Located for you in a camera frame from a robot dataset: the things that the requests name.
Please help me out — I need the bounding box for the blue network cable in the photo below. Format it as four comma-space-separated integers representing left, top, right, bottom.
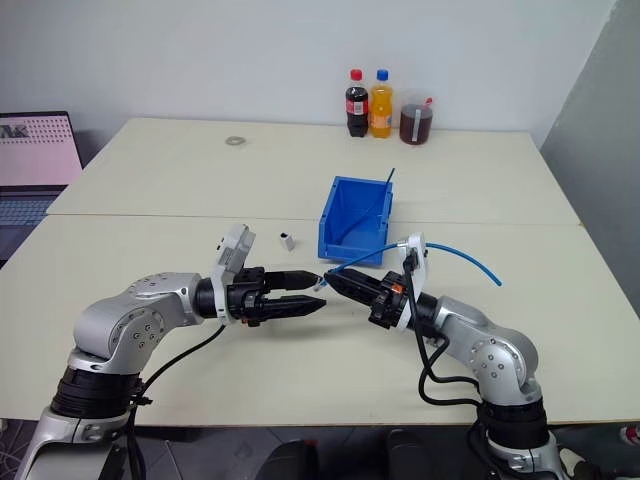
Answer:
310, 241, 504, 293

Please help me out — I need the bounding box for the thin dark blue rod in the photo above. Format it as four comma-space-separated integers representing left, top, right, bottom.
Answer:
341, 167, 397, 244

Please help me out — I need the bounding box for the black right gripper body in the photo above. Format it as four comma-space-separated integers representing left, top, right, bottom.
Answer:
368, 272, 409, 329

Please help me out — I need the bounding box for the cola bottle red cap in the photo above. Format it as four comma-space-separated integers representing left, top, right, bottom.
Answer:
343, 68, 372, 139

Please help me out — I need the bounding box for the open laptop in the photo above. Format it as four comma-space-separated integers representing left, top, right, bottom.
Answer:
0, 110, 85, 271

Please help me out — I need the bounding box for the grey partition panel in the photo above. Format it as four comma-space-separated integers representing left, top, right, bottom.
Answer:
539, 0, 640, 321

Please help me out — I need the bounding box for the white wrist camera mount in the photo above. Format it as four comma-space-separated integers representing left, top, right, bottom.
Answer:
399, 232, 430, 332
209, 223, 258, 327

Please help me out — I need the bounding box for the clear cup dark red liquid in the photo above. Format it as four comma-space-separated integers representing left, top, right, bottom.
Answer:
398, 88, 435, 147

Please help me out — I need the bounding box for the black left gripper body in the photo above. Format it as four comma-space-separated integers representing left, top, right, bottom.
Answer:
227, 267, 272, 329

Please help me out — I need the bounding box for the blue plastic bin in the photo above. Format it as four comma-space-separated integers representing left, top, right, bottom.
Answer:
317, 174, 395, 265

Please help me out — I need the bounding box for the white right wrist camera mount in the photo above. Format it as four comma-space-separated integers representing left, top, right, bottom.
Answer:
399, 232, 430, 332

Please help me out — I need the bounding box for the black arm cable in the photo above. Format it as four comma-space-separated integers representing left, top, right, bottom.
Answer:
402, 248, 496, 480
124, 323, 226, 480

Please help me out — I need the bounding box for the orange soda bottle blue cap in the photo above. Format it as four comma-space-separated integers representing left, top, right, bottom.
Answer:
369, 68, 396, 140

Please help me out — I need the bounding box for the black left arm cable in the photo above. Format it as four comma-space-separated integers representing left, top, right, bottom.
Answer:
124, 323, 226, 480

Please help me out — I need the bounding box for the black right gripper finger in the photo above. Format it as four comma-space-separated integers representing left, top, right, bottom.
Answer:
323, 272, 384, 314
339, 268, 388, 297

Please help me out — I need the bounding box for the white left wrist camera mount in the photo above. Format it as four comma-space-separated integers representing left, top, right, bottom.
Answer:
209, 223, 258, 327

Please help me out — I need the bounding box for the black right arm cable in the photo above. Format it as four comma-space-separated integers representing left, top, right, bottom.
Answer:
402, 248, 496, 480

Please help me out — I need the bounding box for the dark rounded shape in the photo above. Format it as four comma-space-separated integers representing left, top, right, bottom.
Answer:
267, 438, 321, 480

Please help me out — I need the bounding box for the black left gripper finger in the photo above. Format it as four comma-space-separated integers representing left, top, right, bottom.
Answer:
262, 295, 329, 322
264, 269, 322, 294

